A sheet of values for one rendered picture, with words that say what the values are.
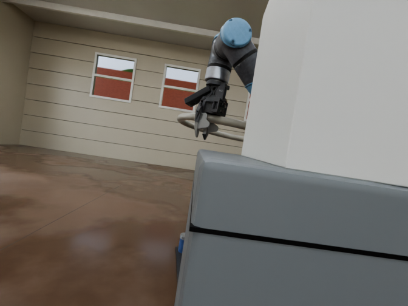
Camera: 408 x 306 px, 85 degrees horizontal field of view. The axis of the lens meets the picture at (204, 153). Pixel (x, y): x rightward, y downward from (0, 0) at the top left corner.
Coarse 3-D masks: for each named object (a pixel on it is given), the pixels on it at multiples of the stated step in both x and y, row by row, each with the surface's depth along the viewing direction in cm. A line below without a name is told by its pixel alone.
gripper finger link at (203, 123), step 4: (200, 116) 80; (204, 116) 80; (200, 120) 80; (204, 120) 79; (196, 124) 80; (200, 124) 80; (204, 124) 79; (208, 124) 78; (196, 128) 80; (200, 128) 79; (204, 128) 79; (196, 132) 80; (196, 136) 81
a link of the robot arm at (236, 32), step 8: (224, 24) 66; (232, 24) 65; (240, 24) 66; (248, 24) 66; (224, 32) 65; (232, 32) 65; (240, 32) 66; (248, 32) 66; (216, 40) 73; (224, 40) 66; (232, 40) 65; (240, 40) 65; (248, 40) 66; (216, 48) 74; (224, 48) 69; (232, 48) 67; (240, 48) 67; (248, 48) 67; (224, 56) 75; (232, 56) 69; (240, 56) 68; (232, 64) 71
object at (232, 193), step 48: (192, 192) 31; (240, 192) 18; (288, 192) 18; (336, 192) 19; (384, 192) 19; (192, 240) 19; (240, 240) 18; (288, 240) 18; (336, 240) 19; (384, 240) 19; (192, 288) 18; (240, 288) 19; (288, 288) 19; (336, 288) 19; (384, 288) 19
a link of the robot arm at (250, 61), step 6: (246, 54) 67; (252, 54) 68; (240, 60) 68; (246, 60) 68; (252, 60) 68; (234, 66) 71; (240, 66) 69; (246, 66) 68; (252, 66) 68; (240, 72) 70; (246, 72) 69; (252, 72) 68; (240, 78) 73; (246, 78) 70; (252, 78) 69; (246, 84) 72; (252, 84) 70
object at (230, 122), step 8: (184, 120) 105; (208, 120) 82; (216, 120) 80; (224, 120) 79; (232, 120) 79; (240, 120) 80; (192, 128) 117; (240, 128) 80; (224, 136) 125; (232, 136) 125; (240, 136) 124
